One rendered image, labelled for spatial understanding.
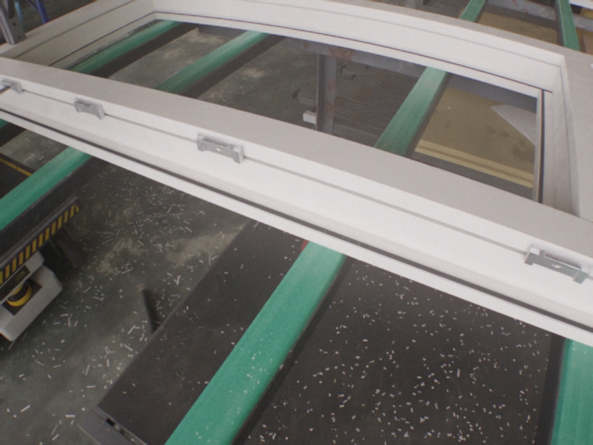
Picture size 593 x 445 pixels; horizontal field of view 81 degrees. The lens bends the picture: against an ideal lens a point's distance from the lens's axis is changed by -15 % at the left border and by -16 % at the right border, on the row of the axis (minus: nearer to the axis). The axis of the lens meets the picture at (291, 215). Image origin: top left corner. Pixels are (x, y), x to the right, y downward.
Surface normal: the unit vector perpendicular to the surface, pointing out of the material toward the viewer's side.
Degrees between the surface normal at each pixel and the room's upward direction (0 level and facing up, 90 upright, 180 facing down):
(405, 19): 90
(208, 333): 0
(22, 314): 90
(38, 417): 0
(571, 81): 0
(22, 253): 90
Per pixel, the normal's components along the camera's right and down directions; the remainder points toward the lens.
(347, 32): -0.47, 0.64
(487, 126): -0.01, -0.70
